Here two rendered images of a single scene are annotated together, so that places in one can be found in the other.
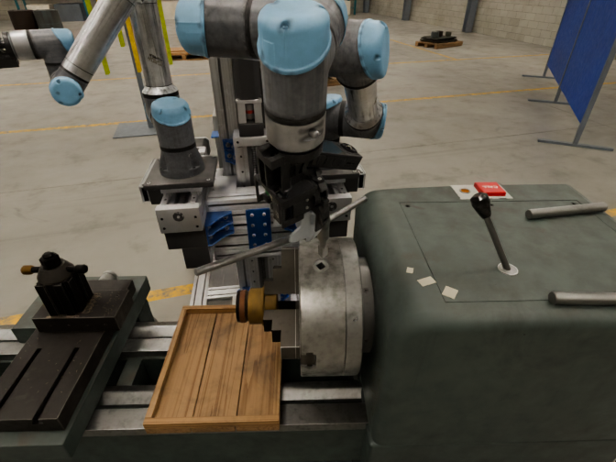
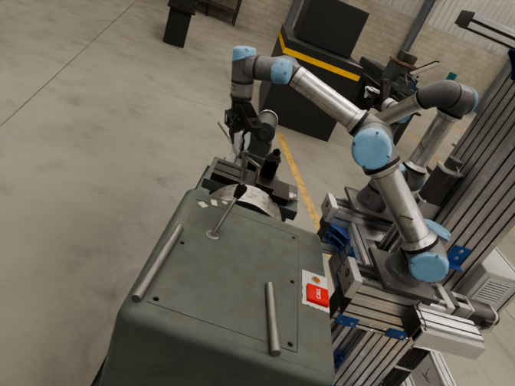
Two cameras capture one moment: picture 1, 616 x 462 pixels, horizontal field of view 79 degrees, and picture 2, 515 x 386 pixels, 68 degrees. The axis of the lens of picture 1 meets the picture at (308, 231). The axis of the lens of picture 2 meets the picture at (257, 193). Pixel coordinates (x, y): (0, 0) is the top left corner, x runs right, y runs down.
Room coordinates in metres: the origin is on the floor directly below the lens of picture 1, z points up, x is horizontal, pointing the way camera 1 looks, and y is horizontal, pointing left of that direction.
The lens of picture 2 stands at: (0.57, -1.26, 1.91)
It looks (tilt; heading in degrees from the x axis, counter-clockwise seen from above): 28 degrees down; 86
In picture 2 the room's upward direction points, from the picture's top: 23 degrees clockwise
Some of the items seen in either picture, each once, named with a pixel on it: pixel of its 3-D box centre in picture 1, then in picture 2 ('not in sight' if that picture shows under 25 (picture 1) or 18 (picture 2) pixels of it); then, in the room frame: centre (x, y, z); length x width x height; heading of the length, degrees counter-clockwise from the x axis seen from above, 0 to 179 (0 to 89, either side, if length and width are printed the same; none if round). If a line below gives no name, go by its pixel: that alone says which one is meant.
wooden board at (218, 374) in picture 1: (225, 359); not in sight; (0.63, 0.22, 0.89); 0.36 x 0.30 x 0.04; 2
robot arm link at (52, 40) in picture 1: (54, 44); (398, 112); (1.20, 0.73, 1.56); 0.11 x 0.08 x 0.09; 119
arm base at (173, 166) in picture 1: (180, 156); (375, 195); (1.21, 0.44, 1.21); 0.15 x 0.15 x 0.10
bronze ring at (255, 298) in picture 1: (258, 305); not in sight; (0.63, 0.12, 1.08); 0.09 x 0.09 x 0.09; 2
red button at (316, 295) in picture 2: (489, 190); (316, 296); (0.87, -0.47, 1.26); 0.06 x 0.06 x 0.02; 2
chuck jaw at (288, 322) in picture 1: (288, 335); not in sight; (0.54, 0.04, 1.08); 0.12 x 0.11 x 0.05; 2
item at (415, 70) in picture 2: not in sight; (388, 88); (2.70, 6.89, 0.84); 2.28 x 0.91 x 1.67; 106
